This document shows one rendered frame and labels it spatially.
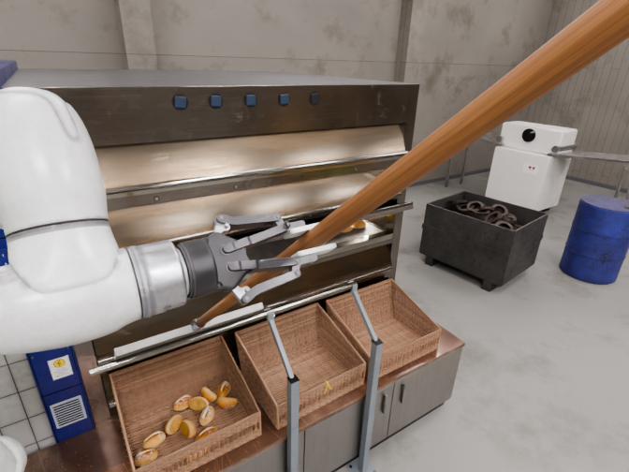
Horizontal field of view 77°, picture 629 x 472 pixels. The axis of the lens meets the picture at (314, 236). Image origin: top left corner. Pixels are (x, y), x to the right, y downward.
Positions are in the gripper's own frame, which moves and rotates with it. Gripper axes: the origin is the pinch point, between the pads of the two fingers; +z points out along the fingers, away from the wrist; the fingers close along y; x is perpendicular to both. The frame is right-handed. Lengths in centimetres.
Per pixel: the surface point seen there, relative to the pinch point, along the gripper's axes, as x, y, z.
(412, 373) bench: -140, 62, 120
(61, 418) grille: -172, 16, -50
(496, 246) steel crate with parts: -203, 9, 328
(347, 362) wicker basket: -151, 43, 87
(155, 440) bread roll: -157, 40, -17
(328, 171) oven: -111, -58, 92
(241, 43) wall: -325, -336, 197
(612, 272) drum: -177, 79, 461
